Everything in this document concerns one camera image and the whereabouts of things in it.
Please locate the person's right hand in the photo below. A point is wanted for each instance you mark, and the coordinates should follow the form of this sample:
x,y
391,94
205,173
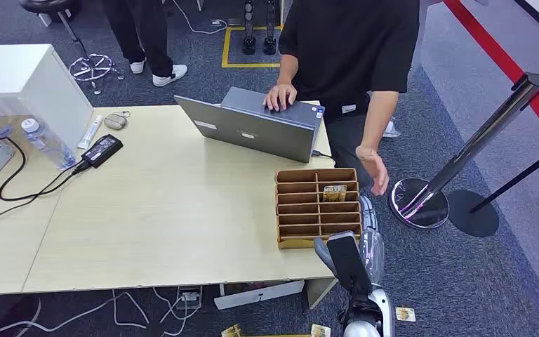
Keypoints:
x,y
279,96

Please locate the person's left hand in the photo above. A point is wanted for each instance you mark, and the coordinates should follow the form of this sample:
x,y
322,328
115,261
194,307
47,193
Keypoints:
x,y
375,169

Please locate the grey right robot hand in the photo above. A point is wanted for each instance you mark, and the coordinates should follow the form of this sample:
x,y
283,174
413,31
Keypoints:
x,y
372,253

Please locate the person's left forearm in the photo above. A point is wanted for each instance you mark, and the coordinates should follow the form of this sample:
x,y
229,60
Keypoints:
x,y
378,121

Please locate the person's right forearm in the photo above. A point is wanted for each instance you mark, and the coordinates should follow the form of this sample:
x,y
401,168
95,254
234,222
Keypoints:
x,y
287,69

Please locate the person's white shoe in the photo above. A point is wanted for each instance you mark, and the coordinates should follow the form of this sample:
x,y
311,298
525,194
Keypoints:
x,y
390,129

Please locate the key card on floor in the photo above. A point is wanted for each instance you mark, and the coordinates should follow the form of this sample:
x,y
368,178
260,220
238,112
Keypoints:
x,y
231,331
320,331
405,314

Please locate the wooden card organizer rack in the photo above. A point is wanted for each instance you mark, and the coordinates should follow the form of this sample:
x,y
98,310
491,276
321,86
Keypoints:
x,y
304,218

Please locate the standing person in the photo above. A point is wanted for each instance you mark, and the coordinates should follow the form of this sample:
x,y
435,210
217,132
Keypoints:
x,y
144,32

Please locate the grey laptop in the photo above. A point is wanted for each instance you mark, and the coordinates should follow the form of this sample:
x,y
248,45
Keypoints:
x,y
260,128

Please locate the black robot stand legs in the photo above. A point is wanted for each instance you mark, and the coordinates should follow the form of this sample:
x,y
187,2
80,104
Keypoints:
x,y
259,28

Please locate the white box under desk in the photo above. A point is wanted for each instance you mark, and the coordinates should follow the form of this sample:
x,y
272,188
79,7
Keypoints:
x,y
258,294

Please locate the grey small pouch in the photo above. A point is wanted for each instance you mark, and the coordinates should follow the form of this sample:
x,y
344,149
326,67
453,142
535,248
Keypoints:
x,y
115,121

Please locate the red barrier belt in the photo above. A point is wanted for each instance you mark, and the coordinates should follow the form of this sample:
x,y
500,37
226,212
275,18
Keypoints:
x,y
506,63

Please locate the black power adapter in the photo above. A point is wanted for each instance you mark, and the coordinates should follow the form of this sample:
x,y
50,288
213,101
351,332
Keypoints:
x,y
102,150

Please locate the white power strip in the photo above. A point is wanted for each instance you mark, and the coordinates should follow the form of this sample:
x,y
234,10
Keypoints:
x,y
189,296

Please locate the chrome base stool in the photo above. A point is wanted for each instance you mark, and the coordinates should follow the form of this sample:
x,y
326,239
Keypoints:
x,y
90,67

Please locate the white tube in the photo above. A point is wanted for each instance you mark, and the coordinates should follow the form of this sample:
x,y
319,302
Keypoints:
x,y
90,132

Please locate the clear water bottle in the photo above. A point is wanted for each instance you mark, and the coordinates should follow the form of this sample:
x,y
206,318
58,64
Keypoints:
x,y
46,144

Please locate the white cabinet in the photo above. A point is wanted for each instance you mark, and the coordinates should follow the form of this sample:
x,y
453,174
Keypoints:
x,y
27,88

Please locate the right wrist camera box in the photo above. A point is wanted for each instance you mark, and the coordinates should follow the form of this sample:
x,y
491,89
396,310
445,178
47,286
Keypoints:
x,y
348,263

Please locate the chrome stanchion post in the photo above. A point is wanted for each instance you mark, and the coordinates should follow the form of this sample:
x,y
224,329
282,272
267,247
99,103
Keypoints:
x,y
469,149

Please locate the black stanchion post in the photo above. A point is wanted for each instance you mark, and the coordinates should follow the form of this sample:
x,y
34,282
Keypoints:
x,y
476,214

